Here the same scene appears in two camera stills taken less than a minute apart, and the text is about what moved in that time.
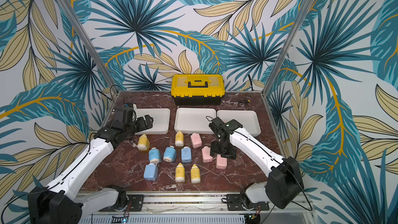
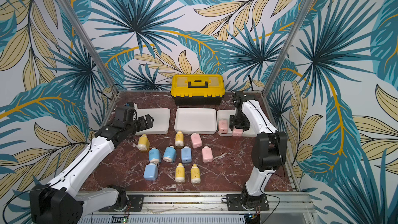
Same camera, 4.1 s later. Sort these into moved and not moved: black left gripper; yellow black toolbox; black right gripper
Moved: black right gripper
Not moved: black left gripper; yellow black toolbox
